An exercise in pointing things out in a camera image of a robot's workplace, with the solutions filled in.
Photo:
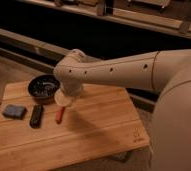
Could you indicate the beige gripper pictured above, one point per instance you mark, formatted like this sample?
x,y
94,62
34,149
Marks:
x,y
71,89

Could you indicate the white ceramic cup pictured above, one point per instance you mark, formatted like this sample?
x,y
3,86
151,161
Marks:
x,y
62,100

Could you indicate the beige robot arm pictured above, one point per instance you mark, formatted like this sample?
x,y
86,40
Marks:
x,y
167,73

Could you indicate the black ceramic bowl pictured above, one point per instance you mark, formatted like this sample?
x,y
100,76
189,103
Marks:
x,y
43,86

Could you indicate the red marker pen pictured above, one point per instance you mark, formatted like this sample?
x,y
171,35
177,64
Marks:
x,y
59,115

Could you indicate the wooden cutting board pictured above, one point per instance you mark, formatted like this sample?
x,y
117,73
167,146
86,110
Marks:
x,y
102,122

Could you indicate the black remote control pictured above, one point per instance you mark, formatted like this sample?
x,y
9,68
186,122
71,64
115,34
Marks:
x,y
36,116

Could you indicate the blue sponge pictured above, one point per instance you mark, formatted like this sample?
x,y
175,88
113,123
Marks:
x,y
14,111

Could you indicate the wooden shelf rail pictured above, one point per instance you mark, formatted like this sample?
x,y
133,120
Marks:
x,y
36,54

